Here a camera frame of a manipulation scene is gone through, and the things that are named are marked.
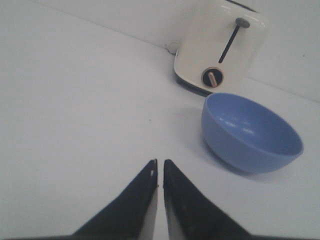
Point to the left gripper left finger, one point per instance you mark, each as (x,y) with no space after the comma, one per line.
(132,213)

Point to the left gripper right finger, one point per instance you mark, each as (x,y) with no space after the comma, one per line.
(190,214)

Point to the blue bowl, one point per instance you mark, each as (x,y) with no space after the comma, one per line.
(248,136)

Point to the cream white toaster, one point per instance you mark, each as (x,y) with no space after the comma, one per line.
(220,45)

